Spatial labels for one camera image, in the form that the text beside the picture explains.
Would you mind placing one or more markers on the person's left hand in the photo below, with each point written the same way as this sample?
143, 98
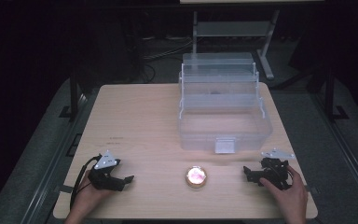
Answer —
88, 197

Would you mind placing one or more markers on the small round tin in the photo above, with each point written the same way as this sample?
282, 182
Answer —
196, 176

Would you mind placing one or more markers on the grey metal stand with shelf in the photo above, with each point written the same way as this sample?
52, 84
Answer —
233, 28

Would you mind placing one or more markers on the black metal post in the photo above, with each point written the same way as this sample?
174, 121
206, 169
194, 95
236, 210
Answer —
330, 93
73, 93

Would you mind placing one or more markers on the clear plastic tiered storage box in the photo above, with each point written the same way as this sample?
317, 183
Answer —
222, 118

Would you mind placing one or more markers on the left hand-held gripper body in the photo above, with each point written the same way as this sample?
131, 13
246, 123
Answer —
104, 179

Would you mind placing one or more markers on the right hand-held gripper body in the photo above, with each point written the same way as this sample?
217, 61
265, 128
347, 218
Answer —
273, 172

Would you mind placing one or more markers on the aluminium frame rail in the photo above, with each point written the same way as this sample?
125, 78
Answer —
52, 161
345, 155

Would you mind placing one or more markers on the person's right hand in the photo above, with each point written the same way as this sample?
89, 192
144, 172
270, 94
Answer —
287, 196

